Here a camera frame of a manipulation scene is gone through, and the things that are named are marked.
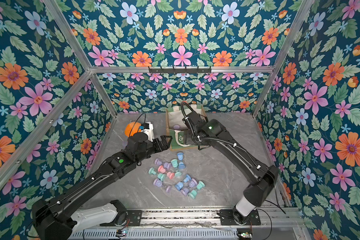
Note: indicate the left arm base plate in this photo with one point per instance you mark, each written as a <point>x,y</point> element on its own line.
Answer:
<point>131,218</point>

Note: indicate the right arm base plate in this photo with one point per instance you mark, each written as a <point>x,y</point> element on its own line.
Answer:
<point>234,218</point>

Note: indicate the green canvas Christmas bag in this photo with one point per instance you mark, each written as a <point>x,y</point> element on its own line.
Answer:
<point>174,116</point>

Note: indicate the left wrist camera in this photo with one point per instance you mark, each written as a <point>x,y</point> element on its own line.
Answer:
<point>147,128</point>

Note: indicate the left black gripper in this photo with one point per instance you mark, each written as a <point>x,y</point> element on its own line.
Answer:
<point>159,148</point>

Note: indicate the orange whale toy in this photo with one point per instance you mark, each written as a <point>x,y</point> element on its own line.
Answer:
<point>132,128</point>

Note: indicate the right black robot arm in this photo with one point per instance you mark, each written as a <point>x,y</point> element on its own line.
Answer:
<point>205,133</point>

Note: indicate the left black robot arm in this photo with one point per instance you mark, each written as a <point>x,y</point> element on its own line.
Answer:
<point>53,219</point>

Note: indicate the black hook rail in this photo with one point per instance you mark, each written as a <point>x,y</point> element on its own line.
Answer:
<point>178,70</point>

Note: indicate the blue hourglass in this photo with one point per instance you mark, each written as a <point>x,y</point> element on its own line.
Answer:
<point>180,156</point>
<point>179,186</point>

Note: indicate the blue hourglass bottom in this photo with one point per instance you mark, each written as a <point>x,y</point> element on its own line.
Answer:
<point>179,186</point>

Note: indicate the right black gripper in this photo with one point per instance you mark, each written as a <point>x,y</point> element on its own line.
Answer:
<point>192,132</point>

